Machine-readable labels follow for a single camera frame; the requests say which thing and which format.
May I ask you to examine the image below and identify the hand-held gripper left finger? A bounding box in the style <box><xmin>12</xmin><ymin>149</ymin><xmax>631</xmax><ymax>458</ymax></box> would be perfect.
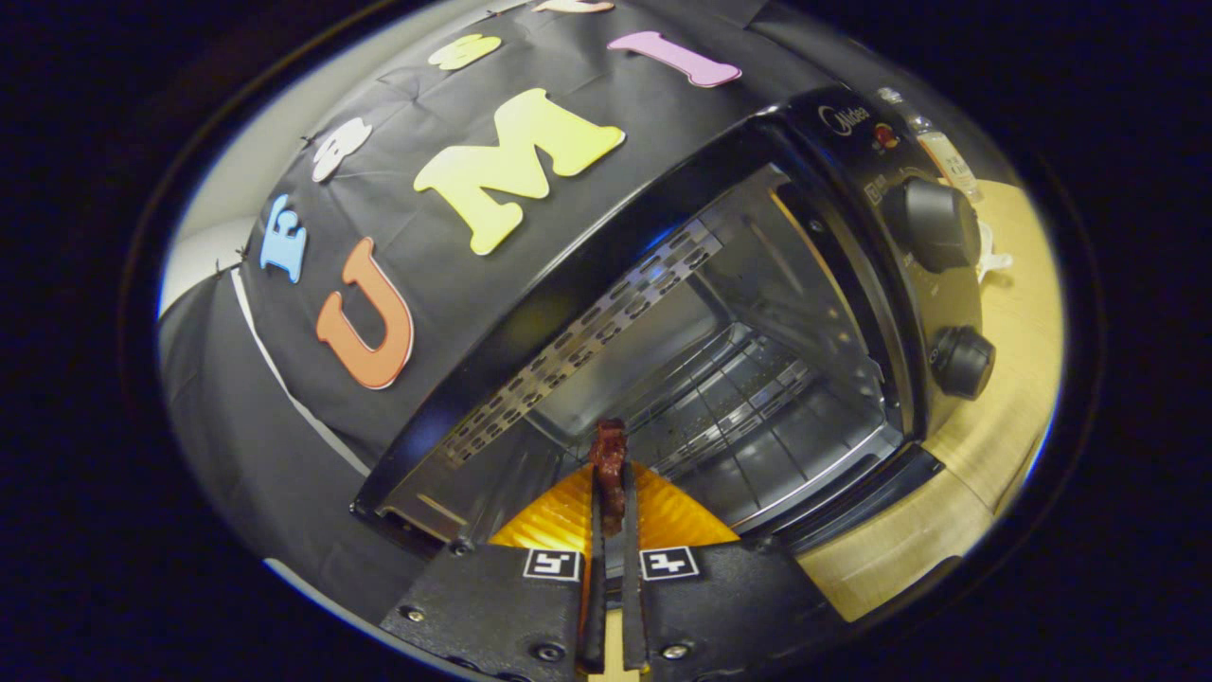
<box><xmin>379</xmin><ymin>462</ymin><xmax>607</xmax><ymax>682</ymax></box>

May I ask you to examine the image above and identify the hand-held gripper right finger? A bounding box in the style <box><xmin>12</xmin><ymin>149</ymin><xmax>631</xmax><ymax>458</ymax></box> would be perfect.
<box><xmin>620</xmin><ymin>462</ymin><xmax>848</xmax><ymax>682</ymax></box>

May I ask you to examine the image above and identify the brown fried meat piece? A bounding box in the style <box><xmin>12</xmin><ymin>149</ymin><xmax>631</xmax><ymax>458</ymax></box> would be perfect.
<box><xmin>589</xmin><ymin>419</ymin><xmax>629</xmax><ymax>536</ymax></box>

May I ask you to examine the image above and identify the black toaster oven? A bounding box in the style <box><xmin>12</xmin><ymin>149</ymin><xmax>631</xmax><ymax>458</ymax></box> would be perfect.
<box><xmin>350</xmin><ymin>87</ymin><xmax>997</xmax><ymax>560</ymax></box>

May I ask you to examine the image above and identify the clear bottle with yellow label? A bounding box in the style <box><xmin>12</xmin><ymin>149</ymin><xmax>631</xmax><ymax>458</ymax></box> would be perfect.
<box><xmin>876</xmin><ymin>87</ymin><xmax>986</xmax><ymax>205</ymax></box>

